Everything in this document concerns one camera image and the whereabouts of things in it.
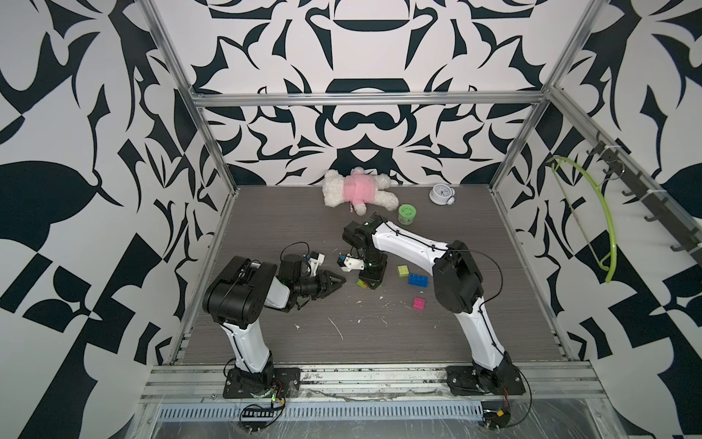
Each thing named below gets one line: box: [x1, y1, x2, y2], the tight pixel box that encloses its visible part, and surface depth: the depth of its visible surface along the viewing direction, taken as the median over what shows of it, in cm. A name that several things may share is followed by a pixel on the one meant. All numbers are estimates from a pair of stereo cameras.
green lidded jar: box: [397, 203, 417, 226], surface depth 108 cm
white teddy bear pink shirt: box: [321, 166, 400, 216], surface depth 111 cm
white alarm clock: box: [428, 182, 456, 206], surface depth 117 cm
